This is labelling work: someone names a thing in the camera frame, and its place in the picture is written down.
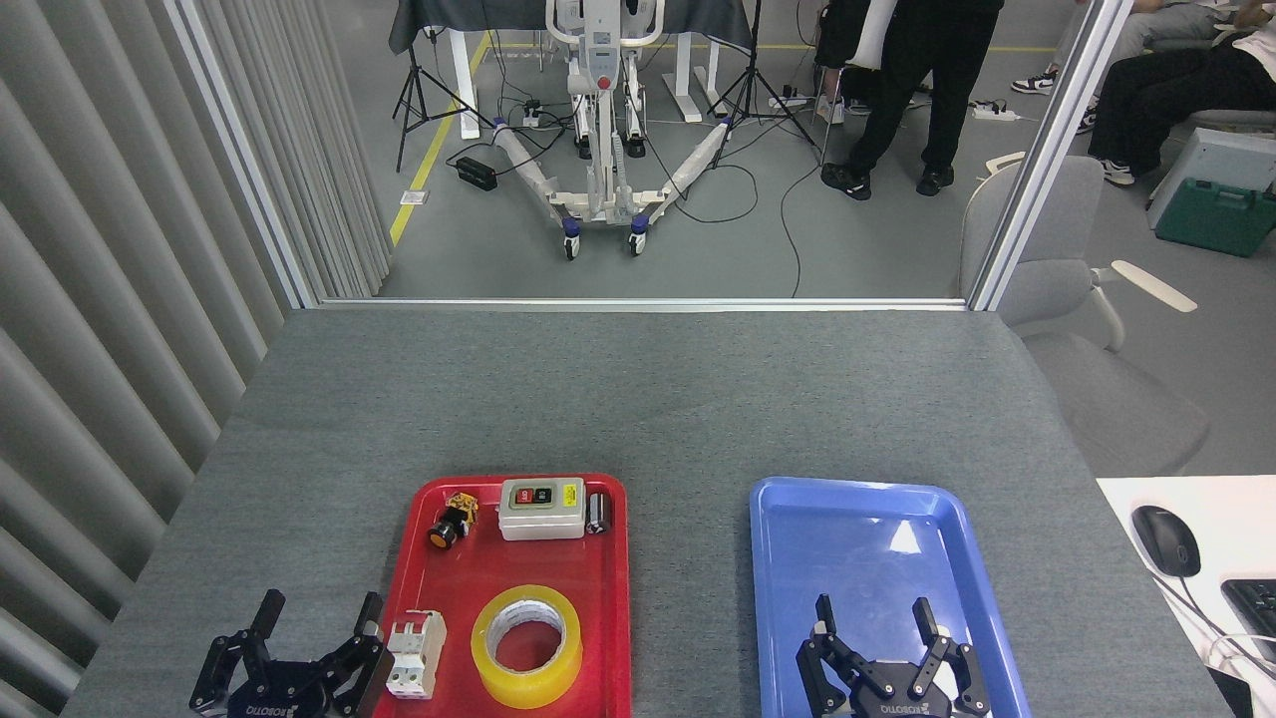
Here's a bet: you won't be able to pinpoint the silver frame post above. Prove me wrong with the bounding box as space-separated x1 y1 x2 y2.
967 0 1137 312

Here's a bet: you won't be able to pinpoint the silver frame rail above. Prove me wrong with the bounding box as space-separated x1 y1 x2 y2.
317 296 968 312

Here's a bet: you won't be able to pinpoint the seated person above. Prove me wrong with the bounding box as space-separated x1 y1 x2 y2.
1077 0 1276 187

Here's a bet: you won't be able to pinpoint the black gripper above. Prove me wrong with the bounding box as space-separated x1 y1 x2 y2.
796 595 990 718
189 589 395 718

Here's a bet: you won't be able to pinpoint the yellow tape roll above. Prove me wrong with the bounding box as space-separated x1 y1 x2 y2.
471 585 584 710

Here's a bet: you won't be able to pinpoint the white circuit breaker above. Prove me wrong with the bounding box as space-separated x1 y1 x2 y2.
386 610 448 699

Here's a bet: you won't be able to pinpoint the blue plastic tray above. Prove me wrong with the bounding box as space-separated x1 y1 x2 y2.
750 477 1033 718

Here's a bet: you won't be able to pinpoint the white desk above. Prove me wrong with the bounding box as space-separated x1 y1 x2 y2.
1097 476 1276 718

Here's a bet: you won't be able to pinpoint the black tripod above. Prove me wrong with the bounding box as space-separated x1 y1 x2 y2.
705 0 823 171
392 0 496 173

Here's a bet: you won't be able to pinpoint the grey vertical blinds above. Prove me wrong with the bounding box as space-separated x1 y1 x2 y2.
0 0 392 718

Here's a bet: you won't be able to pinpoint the person in grey trousers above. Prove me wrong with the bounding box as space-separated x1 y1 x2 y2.
1012 0 1247 98

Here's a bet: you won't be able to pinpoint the white push button switch box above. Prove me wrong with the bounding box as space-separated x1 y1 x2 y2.
498 478 587 541

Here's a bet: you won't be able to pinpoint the standing person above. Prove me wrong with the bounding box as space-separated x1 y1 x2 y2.
812 0 1005 200

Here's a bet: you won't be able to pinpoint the white stand on wheels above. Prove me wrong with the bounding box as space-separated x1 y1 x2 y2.
488 0 734 262

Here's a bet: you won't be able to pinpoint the grey equipment box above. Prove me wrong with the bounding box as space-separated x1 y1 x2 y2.
1146 127 1276 230

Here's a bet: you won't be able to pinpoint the green plastic case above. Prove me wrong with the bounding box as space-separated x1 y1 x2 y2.
1154 178 1276 258

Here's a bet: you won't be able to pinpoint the red plastic tray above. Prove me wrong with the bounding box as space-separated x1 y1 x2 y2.
371 474 632 718

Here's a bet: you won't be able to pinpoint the black keyboard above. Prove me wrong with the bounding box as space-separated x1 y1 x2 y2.
1221 578 1276 664

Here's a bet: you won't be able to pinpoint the grey office chair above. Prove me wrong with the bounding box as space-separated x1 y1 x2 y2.
959 152 1212 478

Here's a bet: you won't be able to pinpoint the orange black push button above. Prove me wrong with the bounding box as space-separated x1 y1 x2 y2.
429 491 479 549

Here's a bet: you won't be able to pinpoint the black computer mouse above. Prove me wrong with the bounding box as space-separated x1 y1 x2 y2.
1131 506 1202 578

